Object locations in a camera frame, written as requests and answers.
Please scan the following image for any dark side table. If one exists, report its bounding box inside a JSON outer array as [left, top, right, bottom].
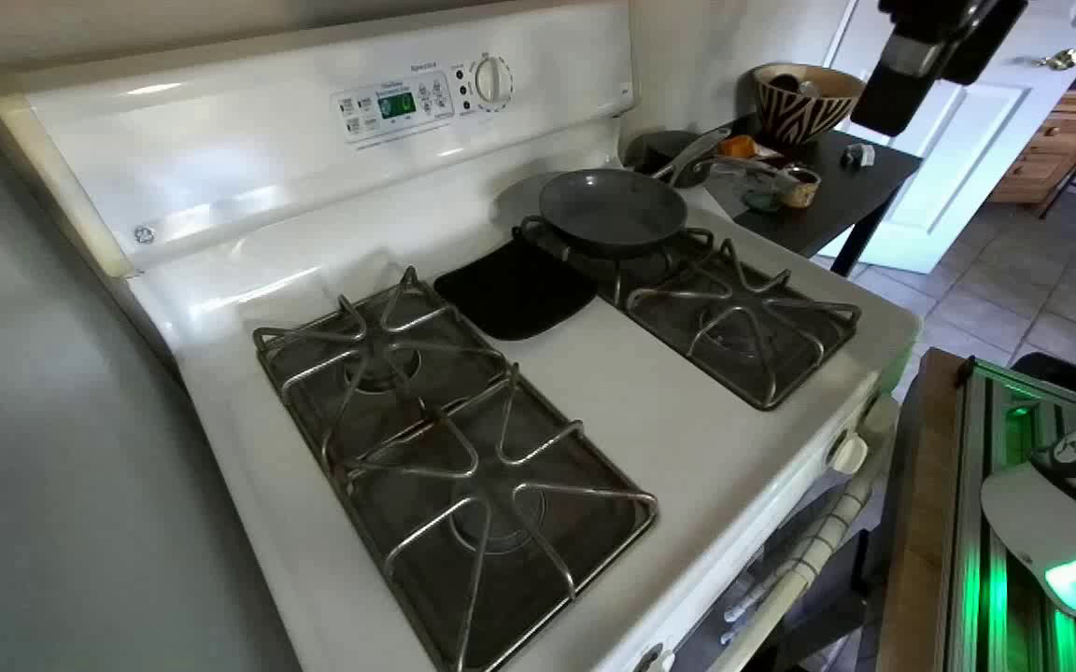
[[625, 123, 927, 279]]

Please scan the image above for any left black burner grate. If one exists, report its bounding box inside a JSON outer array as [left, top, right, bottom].
[[253, 275, 659, 672]]

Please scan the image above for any small brown cup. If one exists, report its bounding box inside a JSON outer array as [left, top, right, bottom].
[[780, 163, 821, 210]]

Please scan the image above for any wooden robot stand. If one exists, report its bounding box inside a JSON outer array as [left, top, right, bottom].
[[868, 350, 1076, 672]]

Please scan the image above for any white gas stove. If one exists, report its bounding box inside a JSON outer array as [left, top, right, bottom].
[[0, 0, 917, 672]]

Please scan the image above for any dark grey frying pan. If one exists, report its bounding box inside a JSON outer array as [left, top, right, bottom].
[[537, 130, 726, 254]]

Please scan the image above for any black pot holder mat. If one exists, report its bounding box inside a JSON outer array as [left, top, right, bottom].
[[435, 238, 594, 340]]

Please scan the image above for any right black burner grate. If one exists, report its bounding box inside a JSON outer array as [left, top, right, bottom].
[[512, 214, 868, 413]]

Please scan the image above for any black burner grate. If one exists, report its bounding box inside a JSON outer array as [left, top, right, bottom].
[[253, 275, 659, 672], [512, 214, 868, 413]]

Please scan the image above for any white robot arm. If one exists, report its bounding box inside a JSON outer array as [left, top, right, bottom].
[[853, 0, 1026, 135]]

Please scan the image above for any patterned brown bowl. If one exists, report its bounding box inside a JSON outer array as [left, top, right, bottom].
[[750, 64, 865, 150]]

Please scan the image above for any white door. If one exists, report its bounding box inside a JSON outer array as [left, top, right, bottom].
[[846, 0, 1076, 273]]

